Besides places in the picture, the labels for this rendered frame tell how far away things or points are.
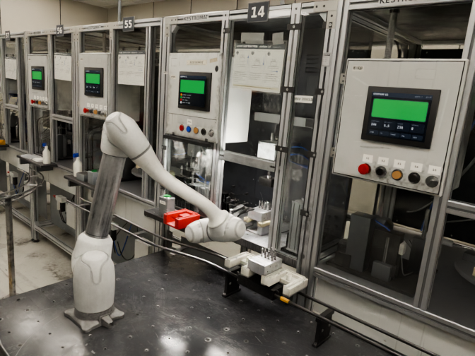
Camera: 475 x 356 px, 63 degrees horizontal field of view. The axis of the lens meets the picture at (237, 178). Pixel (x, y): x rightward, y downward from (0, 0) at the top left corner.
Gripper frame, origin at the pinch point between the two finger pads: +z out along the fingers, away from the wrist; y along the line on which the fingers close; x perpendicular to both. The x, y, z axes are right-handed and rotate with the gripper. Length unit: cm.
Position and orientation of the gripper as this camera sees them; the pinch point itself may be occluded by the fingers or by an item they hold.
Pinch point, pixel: (248, 217)
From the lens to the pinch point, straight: 203.5
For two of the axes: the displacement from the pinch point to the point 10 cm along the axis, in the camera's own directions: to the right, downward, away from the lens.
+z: 6.7, -1.1, 7.4
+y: 0.8, -9.7, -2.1
